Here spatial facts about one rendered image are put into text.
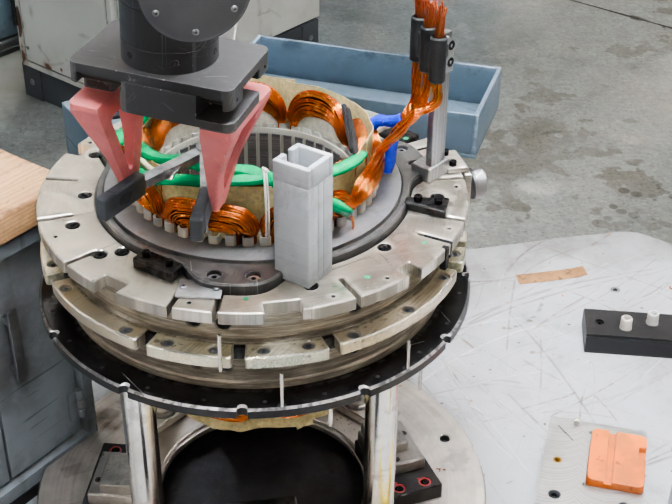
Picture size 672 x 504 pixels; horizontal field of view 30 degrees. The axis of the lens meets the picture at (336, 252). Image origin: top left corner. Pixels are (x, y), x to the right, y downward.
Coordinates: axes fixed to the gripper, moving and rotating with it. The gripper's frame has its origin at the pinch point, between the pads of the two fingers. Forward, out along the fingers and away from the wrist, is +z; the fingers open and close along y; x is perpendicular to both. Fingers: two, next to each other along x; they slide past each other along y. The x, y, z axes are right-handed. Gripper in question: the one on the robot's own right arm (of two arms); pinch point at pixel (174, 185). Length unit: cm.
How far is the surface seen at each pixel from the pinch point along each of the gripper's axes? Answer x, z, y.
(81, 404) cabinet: 13.3, 34.2, -15.7
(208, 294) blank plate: -0.7, 7.4, 2.5
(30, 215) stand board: 10.6, 12.7, -17.2
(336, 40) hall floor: 283, 125, -72
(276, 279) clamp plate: 2.1, 7.0, 6.2
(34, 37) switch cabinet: 215, 107, -138
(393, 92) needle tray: 46.8, 15.2, 2.6
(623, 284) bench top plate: 57, 39, 28
